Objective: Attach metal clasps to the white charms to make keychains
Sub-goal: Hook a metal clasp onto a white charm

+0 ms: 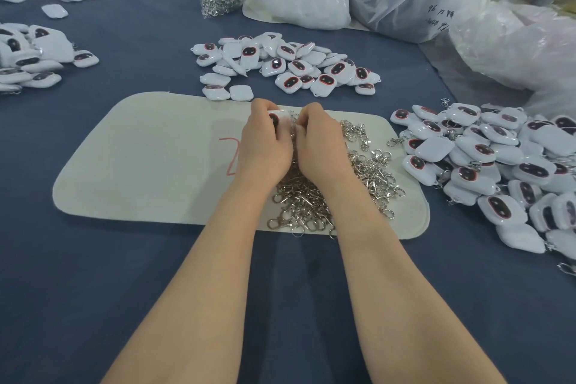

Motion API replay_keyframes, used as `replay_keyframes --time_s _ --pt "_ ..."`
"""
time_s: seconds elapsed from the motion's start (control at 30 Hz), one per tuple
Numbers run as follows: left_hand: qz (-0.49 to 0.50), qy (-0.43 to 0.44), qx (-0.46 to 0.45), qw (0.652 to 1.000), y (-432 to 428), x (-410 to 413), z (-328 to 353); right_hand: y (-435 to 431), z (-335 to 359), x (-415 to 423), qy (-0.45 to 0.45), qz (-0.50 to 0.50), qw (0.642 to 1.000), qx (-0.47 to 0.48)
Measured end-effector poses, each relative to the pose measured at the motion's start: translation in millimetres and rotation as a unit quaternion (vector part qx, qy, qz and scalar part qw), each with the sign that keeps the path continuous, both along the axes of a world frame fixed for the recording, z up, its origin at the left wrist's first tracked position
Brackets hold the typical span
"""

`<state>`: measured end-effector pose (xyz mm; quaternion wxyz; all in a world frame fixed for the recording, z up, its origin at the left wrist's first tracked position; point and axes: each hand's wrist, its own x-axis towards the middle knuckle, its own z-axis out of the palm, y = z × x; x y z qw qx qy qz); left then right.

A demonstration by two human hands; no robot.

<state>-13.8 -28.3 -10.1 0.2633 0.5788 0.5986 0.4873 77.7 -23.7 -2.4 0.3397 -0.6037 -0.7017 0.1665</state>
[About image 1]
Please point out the person's left hand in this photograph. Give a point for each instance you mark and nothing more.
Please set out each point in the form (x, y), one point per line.
(263, 147)

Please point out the person's right hand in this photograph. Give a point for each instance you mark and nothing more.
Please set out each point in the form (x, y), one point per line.
(326, 150)

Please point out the white charm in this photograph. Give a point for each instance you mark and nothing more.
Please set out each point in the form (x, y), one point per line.
(283, 116)

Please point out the person's right forearm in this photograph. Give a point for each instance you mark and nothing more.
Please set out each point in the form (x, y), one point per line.
(414, 298)

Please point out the person's left forearm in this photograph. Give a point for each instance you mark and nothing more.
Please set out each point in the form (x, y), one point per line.
(198, 298)

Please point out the thin red thread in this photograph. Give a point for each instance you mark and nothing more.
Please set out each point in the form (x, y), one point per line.
(232, 156)

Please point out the cream felt work mat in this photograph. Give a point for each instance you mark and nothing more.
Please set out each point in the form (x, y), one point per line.
(130, 161)

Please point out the crumpled clear plastic bag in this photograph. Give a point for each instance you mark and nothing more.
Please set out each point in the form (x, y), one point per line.
(526, 46)

